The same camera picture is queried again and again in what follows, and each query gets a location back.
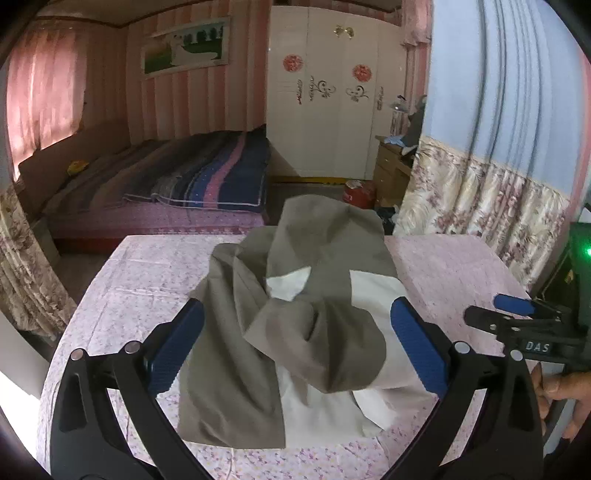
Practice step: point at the blue and floral curtain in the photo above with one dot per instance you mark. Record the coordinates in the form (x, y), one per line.
(485, 92)

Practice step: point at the wooden cabinet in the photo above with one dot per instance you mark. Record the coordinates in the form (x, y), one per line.
(390, 170)

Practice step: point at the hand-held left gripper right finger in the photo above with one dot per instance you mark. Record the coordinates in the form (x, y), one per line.
(420, 350)

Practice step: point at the light blue cloth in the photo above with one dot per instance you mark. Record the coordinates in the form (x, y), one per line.
(395, 140)

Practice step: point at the grey and white jacket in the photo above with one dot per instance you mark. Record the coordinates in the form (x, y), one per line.
(231, 369)

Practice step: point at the white wardrobe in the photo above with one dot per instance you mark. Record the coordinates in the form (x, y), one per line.
(323, 138)

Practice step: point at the yellow toy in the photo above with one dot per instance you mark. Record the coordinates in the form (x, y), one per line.
(76, 167)

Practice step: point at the round red sticker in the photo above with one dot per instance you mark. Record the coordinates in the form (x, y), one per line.
(292, 63)
(361, 73)

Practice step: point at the framed wall picture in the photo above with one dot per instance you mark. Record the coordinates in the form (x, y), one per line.
(184, 46)

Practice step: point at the bed with pink sheet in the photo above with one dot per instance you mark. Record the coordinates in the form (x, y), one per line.
(161, 224)

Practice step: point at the pink curtain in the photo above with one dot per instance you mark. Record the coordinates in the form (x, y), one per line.
(41, 101)

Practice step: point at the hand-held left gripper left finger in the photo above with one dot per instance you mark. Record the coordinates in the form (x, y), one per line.
(178, 346)

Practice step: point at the pink floral tablecloth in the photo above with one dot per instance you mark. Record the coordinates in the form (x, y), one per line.
(138, 277)

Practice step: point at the brown floral curtain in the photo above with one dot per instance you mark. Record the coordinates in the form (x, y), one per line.
(27, 277)

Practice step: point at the red plastic container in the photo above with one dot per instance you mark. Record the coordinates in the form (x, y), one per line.
(360, 196)

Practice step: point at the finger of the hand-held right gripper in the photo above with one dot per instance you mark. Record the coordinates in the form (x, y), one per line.
(512, 303)
(480, 318)

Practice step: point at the dark striped blanket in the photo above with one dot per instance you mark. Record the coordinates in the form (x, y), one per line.
(221, 175)

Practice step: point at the person's right hand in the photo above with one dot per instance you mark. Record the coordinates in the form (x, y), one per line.
(565, 387)

